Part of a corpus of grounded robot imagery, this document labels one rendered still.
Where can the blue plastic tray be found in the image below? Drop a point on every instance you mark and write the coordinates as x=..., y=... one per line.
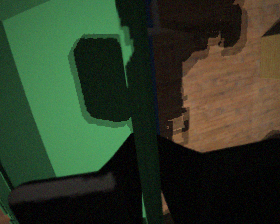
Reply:
x=150, y=25

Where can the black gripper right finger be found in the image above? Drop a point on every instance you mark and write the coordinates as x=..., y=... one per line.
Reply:
x=188, y=176

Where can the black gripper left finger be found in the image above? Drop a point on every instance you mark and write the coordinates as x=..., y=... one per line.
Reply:
x=112, y=192

